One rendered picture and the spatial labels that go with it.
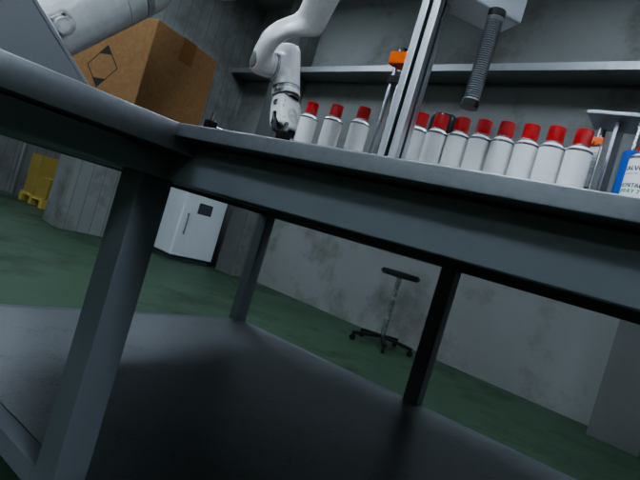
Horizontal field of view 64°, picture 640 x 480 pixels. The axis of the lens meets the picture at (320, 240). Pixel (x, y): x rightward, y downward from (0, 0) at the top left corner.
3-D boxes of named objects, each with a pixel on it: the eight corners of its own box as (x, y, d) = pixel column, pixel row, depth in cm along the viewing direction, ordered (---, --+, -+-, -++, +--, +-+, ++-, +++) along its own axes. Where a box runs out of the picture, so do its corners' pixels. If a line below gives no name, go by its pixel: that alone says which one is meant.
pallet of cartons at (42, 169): (117, 226, 781) (130, 181, 780) (34, 207, 694) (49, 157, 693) (94, 215, 838) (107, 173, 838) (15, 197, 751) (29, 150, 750)
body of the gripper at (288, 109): (285, 85, 146) (284, 122, 144) (306, 99, 154) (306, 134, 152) (265, 92, 150) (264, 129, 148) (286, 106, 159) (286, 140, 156)
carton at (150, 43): (191, 153, 146) (218, 61, 145) (128, 127, 124) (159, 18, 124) (116, 134, 158) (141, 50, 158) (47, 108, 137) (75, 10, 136)
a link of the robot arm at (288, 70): (278, 78, 147) (305, 88, 152) (279, 36, 149) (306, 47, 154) (264, 90, 153) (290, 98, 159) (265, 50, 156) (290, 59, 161)
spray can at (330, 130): (330, 181, 141) (350, 110, 141) (318, 176, 137) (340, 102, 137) (314, 178, 144) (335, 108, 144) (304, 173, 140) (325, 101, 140)
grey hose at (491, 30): (479, 111, 108) (508, 15, 108) (473, 105, 105) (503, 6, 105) (463, 110, 110) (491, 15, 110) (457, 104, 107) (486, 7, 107)
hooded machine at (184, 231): (211, 268, 610) (243, 163, 609) (169, 260, 567) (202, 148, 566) (183, 254, 654) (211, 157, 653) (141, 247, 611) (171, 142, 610)
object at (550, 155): (545, 228, 107) (573, 132, 107) (539, 223, 103) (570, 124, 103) (520, 222, 110) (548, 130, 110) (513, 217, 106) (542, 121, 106)
